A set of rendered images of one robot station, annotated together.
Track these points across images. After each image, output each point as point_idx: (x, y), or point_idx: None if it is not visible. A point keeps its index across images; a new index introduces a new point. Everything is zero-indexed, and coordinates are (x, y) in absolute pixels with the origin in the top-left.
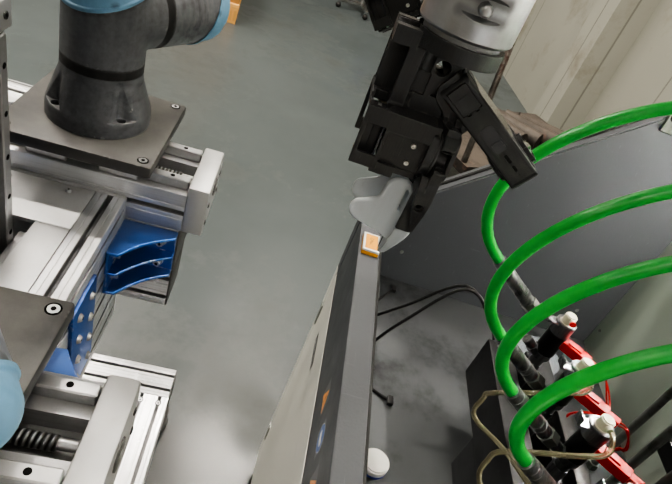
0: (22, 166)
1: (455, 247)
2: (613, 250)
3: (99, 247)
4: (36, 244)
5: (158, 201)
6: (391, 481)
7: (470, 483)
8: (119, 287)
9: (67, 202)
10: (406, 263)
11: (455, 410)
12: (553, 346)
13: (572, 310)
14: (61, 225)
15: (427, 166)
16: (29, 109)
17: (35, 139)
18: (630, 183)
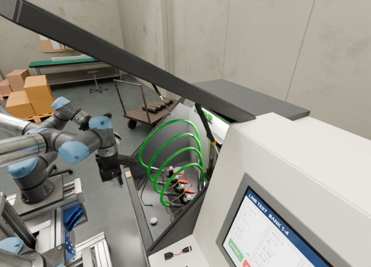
0: (25, 219)
1: (148, 160)
2: (179, 140)
3: (61, 224)
4: (43, 235)
5: (69, 201)
6: (159, 222)
7: (173, 210)
8: (72, 227)
9: (44, 219)
10: (140, 170)
11: (166, 196)
12: (171, 174)
13: (181, 155)
14: (47, 226)
15: (117, 174)
16: (19, 205)
17: (26, 212)
18: (172, 128)
